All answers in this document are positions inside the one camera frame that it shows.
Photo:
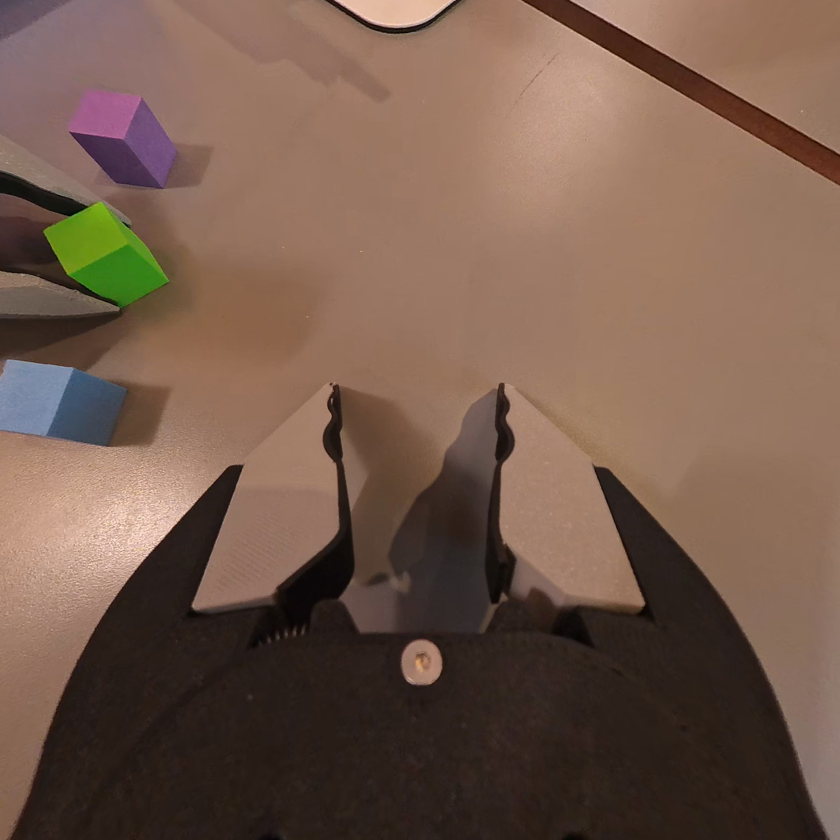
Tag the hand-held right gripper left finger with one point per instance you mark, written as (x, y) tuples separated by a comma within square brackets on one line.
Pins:
[(275, 531)]

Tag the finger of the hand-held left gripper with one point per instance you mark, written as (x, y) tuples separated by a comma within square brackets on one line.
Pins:
[(39, 298), (33, 174)]

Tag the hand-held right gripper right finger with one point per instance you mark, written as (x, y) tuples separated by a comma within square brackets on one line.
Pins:
[(564, 531)]

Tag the green foam cube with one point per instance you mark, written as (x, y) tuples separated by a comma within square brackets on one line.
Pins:
[(105, 256)]

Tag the purple foam cube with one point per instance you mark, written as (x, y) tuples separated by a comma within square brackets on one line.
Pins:
[(118, 131)]

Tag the blue foam cube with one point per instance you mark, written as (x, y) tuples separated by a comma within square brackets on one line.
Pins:
[(46, 397)]

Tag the white document stand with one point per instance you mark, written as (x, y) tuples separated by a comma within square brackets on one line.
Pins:
[(394, 10)]

